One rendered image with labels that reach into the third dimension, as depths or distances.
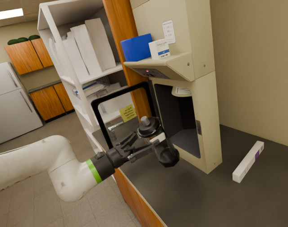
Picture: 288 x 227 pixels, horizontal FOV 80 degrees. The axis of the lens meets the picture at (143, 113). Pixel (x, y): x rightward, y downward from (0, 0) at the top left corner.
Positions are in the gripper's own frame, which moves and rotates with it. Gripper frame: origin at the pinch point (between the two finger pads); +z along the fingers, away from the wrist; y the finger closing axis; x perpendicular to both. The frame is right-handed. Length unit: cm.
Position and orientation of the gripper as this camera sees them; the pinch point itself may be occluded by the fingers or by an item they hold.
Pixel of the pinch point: (152, 134)
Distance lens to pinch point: 73.2
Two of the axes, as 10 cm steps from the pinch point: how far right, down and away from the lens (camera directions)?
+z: 8.0, -4.4, 4.0
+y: -5.3, -2.4, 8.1
